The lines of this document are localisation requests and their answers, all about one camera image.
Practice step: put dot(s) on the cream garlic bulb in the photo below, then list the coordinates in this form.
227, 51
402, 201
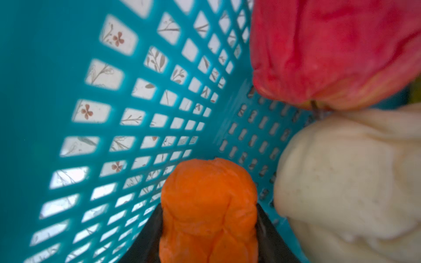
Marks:
350, 187

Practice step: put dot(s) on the orange mandarin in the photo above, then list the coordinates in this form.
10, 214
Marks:
209, 214

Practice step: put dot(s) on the teal plastic basket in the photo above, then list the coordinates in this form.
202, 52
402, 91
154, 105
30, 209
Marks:
101, 100

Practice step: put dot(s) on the red apple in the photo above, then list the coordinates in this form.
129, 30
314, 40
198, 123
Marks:
340, 55

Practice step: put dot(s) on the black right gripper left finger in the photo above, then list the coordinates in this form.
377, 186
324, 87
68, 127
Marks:
145, 248

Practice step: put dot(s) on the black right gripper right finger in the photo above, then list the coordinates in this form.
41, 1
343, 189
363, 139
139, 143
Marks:
271, 247

